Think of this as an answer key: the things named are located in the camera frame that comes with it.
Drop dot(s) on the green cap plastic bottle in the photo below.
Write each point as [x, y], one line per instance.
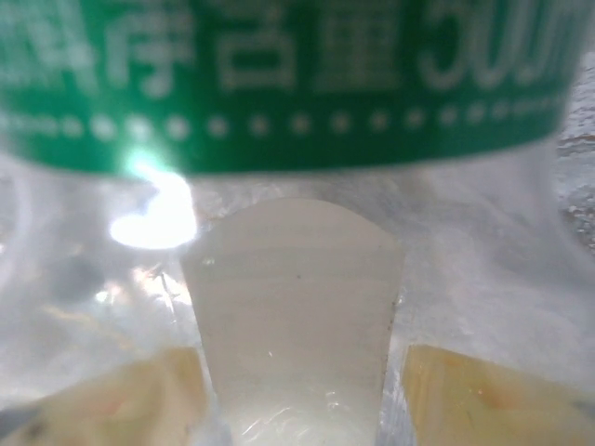
[279, 69]

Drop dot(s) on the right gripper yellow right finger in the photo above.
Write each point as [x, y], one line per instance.
[488, 404]

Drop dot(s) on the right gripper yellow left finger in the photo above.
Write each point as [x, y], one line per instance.
[116, 404]

